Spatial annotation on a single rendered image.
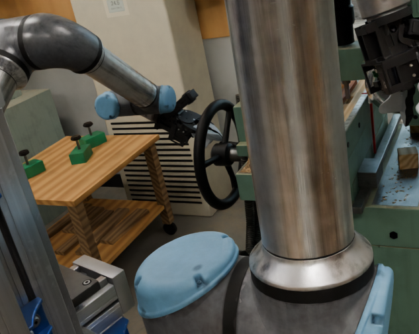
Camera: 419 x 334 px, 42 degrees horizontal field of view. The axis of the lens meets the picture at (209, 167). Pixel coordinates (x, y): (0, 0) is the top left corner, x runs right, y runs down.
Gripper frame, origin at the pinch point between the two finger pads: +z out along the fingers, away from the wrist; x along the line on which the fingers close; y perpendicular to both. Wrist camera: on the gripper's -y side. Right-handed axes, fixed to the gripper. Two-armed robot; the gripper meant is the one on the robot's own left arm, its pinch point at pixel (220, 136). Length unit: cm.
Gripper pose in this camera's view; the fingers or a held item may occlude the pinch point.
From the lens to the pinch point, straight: 155.9
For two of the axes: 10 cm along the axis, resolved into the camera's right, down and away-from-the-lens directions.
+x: -4.3, 4.4, -7.9
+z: 8.6, 4.6, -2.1
